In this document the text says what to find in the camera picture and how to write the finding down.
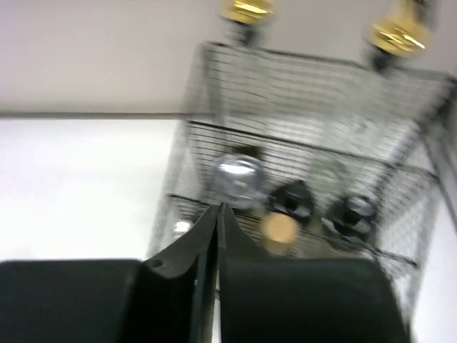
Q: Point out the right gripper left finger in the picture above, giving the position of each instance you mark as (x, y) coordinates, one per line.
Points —
(167, 298)

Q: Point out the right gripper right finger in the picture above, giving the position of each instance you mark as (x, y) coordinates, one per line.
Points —
(270, 299)

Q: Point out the small yellow bottle cork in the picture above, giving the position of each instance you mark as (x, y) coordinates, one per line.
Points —
(279, 232)

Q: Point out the black top salt shaker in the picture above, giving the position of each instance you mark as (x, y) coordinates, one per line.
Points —
(294, 199)

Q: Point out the brown spice shaker black top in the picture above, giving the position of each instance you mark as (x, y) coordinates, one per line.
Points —
(351, 217)

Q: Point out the silver top spice grinder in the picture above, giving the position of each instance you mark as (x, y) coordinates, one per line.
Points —
(239, 180)

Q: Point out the dark sauce bottle gold spout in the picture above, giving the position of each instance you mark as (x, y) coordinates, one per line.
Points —
(248, 18)

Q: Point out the clear oil bottle gold spout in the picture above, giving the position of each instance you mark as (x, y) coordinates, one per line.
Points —
(403, 32)

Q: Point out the black wire rack basket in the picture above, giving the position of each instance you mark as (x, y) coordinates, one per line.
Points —
(330, 122)

